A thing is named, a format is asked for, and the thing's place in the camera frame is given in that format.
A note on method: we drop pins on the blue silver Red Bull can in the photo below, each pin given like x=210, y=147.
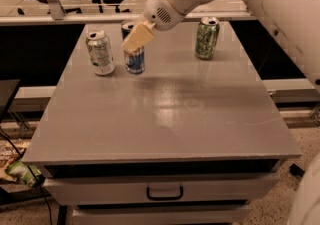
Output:
x=134, y=61

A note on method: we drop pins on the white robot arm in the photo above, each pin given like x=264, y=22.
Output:
x=294, y=25

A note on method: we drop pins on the white green 7up can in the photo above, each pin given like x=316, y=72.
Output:
x=100, y=53

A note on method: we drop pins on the green patterned soda can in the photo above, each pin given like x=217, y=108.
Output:
x=206, y=38

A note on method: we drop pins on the grey cabinet with drawers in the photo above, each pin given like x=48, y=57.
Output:
x=208, y=126

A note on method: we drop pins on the dark side table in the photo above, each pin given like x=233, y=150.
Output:
x=8, y=90

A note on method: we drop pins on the green snack bag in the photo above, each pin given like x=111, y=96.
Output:
x=29, y=175

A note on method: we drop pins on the black drawer handle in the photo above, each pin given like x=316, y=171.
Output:
x=164, y=194

